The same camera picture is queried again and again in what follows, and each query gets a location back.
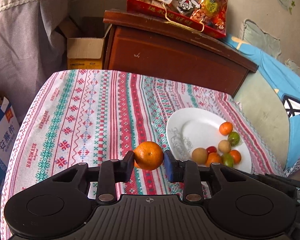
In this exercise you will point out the red cherry tomato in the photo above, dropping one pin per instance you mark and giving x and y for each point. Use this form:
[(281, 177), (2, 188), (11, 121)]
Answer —
[(211, 150)]

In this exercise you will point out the blue printed blanket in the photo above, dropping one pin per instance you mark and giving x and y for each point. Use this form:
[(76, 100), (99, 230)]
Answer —
[(270, 65)]

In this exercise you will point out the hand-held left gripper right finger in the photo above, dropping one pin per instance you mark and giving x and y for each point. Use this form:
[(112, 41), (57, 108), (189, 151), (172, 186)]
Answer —
[(170, 167)]

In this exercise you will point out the open cardboard box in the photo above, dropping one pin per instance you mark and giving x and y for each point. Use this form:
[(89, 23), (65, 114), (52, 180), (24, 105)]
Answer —
[(83, 50)]

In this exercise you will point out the blue and white carton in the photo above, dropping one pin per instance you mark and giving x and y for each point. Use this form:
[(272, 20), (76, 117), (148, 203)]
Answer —
[(2, 140)]

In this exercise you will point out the patterned tablecloth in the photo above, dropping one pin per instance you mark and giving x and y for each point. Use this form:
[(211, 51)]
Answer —
[(90, 120)]

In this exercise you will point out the green citrus fruit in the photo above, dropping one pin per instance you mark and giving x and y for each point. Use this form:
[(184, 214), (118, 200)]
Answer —
[(227, 160), (233, 138)]

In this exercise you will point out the white plate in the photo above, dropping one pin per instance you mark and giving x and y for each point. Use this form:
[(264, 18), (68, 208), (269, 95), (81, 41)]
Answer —
[(197, 127)]

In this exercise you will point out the checked fabric cover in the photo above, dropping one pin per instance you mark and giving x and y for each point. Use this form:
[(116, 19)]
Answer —
[(22, 42)]

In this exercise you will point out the orange mandarin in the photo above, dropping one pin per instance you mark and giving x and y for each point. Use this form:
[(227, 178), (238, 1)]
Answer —
[(235, 156), (148, 156), (226, 128), (213, 159), (137, 165)]

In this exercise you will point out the brown kiwi fruit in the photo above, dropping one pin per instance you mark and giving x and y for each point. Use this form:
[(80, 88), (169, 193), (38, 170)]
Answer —
[(224, 146), (199, 155)]

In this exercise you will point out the brown wooden nightstand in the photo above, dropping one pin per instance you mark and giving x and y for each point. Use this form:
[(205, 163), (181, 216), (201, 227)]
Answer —
[(170, 55)]

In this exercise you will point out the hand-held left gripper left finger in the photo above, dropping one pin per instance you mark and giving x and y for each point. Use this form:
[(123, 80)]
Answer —
[(127, 167)]

